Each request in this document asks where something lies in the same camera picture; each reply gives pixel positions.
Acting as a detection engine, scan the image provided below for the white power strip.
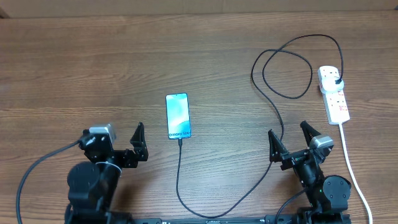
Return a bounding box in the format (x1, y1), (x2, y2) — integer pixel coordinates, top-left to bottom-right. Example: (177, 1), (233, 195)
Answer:
(317, 65), (350, 125)

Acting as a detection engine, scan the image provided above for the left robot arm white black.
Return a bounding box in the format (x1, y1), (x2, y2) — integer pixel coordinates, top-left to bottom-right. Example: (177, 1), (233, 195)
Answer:
(65, 122), (149, 224)

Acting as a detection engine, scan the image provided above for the white charger plug adapter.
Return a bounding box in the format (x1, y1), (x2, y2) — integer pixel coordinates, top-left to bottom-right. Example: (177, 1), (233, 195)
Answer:
(320, 77), (345, 94)

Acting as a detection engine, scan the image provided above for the black USB charging cable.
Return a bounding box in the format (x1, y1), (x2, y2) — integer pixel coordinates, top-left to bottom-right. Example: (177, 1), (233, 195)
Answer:
(175, 34), (345, 219)

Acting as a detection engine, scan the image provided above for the cardboard board backdrop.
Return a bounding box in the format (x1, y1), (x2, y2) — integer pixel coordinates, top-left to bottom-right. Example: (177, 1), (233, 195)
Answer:
(1, 0), (397, 18)

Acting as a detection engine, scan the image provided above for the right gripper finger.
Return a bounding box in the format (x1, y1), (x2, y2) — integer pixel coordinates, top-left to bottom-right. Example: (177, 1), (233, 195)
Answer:
(300, 121), (321, 146)
(268, 130), (289, 162)

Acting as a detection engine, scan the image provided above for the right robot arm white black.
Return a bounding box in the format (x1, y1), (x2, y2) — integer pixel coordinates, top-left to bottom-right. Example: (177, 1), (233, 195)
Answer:
(264, 121), (351, 224)

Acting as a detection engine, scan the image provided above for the white power strip cord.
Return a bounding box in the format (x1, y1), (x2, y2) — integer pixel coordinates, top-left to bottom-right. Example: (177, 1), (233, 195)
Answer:
(338, 123), (374, 224)

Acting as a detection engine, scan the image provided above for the Samsung Galaxy smartphone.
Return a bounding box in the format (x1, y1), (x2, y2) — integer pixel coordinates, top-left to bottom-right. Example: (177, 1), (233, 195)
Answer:
(165, 93), (192, 139)

